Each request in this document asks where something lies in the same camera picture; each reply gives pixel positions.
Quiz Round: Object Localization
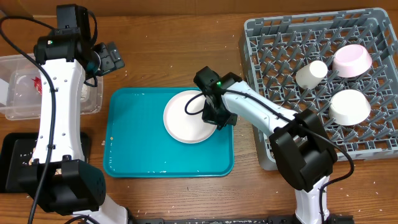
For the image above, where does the black plastic tray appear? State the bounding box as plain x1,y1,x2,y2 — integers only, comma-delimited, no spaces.
0,131,91,194

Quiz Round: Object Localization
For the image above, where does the white tissue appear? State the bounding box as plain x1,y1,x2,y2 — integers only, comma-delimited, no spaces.
80,84,90,102

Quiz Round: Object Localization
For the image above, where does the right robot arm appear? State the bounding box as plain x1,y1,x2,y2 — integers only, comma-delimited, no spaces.
193,67,337,223

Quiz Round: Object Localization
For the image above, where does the grey dishwasher rack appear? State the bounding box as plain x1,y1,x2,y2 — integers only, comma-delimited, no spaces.
239,8,397,160

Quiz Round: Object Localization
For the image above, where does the small white plate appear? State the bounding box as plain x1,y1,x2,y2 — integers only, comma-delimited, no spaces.
332,44,372,78

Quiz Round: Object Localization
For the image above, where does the rice and peanuts food waste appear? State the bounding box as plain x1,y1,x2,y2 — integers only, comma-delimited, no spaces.
22,148,62,175

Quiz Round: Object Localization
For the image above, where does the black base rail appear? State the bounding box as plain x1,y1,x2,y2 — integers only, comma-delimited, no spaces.
127,214,355,224

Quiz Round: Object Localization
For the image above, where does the large white plate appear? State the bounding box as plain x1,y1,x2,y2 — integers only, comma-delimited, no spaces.
163,90,216,144

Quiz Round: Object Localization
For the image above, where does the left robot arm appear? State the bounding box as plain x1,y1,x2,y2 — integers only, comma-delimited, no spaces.
18,4,131,223

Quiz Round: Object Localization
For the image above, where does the white saucer bowl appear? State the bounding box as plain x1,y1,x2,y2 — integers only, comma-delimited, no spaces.
328,90,371,126

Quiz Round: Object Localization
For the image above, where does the clear plastic waste bin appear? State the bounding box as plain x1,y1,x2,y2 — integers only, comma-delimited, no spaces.
1,55,103,120

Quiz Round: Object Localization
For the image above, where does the red snack wrapper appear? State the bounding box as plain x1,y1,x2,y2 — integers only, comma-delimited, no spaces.
32,77,42,94

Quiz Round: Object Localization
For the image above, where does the teal plastic serving tray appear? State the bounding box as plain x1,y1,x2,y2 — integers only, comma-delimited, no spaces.
103,88,234,178

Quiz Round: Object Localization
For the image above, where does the white upside-down cup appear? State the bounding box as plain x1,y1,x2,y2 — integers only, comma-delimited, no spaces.
295,60,328,89

